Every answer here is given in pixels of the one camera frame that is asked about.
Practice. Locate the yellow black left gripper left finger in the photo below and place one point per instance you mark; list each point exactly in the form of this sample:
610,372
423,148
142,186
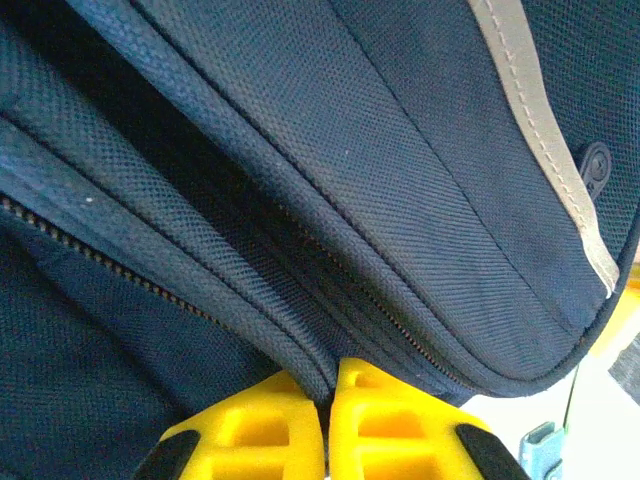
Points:
250,435

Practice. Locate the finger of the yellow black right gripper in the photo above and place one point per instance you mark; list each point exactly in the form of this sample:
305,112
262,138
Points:
622,325

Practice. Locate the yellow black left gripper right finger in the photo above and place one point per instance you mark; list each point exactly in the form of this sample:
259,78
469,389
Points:
400,430

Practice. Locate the navy blue backpack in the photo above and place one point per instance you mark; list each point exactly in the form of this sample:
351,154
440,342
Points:
300,200

